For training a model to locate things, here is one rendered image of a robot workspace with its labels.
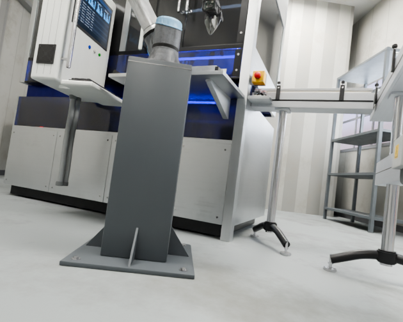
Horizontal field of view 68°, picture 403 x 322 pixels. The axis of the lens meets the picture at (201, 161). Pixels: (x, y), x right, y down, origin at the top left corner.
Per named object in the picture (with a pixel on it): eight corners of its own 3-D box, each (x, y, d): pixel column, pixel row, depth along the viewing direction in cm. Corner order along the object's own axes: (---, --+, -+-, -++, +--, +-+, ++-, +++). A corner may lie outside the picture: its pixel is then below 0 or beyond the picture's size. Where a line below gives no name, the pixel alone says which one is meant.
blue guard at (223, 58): (25, 80, 259) (28, 61, 260) (239, 76, 182) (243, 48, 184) (24, 80, 259) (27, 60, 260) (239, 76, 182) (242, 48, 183)
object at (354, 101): (249, 105, 187) (252, 81, 188) (254, 112, 201) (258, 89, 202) (374, 108, 160) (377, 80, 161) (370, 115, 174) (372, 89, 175)
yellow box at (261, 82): (254, 86, 184) (255, 75, 185) (265, 85, 182) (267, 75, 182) (251, 82, 178) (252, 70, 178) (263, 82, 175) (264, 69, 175)
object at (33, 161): (87, 193, 347) (98, 119, 352) (263, 225, 265) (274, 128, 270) (0, 193, 255) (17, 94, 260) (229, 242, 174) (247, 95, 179)
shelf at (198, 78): (153, 100, 214) (153, 98, 214) (247, 102, 187) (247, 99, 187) (107, 76, 170) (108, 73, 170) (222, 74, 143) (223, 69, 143)
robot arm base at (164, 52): (180, 67, 121) (183, 43, 122) (142, 61, 121) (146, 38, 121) (180, 79, 136) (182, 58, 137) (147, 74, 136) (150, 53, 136)
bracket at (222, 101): (223, 119, 183) (226, 98, 184) (228, 119, 182) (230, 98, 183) (202, 103, 152) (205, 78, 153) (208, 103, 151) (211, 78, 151)
